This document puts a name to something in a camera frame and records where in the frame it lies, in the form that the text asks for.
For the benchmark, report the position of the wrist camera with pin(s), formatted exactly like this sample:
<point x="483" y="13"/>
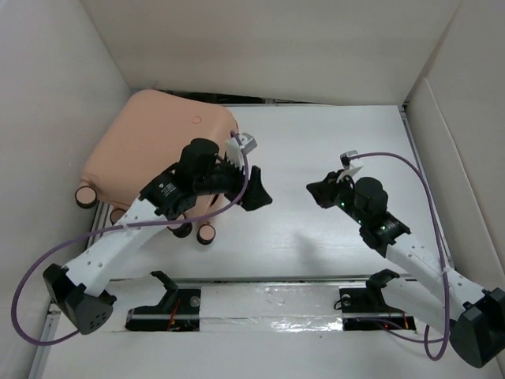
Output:
<point x="237" y="147"/>
<point x="351" y="164"/>

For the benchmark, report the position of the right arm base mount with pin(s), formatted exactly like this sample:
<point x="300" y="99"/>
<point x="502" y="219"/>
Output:
<point x="364" y="309"/>

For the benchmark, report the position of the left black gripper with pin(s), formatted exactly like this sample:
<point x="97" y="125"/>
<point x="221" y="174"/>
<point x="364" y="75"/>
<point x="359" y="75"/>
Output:
<point x="254" y="194"/>

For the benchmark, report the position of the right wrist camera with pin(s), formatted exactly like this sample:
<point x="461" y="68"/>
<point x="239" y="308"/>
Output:
<point x="351" y="164"/>

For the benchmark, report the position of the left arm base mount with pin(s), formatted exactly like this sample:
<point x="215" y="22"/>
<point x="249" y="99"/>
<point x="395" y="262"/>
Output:
<point x="177" y="311"/>

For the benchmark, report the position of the pink hard-shell suitcase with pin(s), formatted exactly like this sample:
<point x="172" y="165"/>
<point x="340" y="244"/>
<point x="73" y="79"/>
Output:
<point x="146" y="137"/>

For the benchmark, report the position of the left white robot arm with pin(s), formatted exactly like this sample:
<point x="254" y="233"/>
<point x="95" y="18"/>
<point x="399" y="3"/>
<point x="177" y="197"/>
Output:
<point x="78" y="288"/>

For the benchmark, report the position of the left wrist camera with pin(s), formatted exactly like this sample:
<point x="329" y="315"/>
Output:
<point x="237" y="147"/>

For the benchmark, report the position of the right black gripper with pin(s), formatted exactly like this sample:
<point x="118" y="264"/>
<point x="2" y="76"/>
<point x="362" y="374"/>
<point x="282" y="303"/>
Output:
<point x="322" y="191"/>

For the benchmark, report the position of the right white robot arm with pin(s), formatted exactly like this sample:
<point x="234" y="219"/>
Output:
<point x="471" y="315"/>

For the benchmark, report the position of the aluminium rail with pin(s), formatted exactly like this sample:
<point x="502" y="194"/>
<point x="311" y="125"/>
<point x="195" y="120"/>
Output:
<point x="270" y="301"/>

